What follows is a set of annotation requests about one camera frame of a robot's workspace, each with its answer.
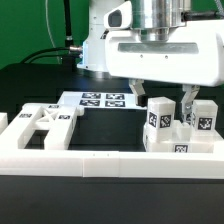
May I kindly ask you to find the white chair seat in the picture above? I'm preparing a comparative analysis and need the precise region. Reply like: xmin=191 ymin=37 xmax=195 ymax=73
xmin=143 ymin=120 xmax=223 ymax=153

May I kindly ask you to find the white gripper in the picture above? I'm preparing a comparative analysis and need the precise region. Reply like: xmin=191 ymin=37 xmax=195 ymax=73
xmin=104 ymin=0 xmax=224 ymax=124

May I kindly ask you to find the thin white cable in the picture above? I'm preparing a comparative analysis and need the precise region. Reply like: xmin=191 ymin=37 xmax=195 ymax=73
xmin=45 ymin=0 xmax=63 ymax=64

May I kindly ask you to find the white block at left edge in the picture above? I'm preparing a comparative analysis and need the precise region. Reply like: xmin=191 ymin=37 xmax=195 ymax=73
xmin=0 ymin=112 xmax=8 ymax=134

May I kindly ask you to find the black cable bundle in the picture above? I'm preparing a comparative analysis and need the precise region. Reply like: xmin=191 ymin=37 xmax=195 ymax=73
xmin=20 ymin=0 xmax=84 ymax=64

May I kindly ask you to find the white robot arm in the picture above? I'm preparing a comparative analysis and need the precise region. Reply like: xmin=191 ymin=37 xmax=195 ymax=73
xmin=78 ymin=0 xmax=224 ymax=122

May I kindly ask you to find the white U-shaped fence frame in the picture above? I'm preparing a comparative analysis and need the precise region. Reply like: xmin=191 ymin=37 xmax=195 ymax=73
xmin=0 ymin=113 xmax=224 ymax=179

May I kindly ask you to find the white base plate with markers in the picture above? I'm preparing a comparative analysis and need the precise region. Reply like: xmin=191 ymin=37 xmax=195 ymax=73
xmin=58 ymin=91 xmax=145 ymax=110

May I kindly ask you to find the white chair back frame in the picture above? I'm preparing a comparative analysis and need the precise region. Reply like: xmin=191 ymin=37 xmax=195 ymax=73
xmin=16 ymin=103 xmax=84 ymax=150

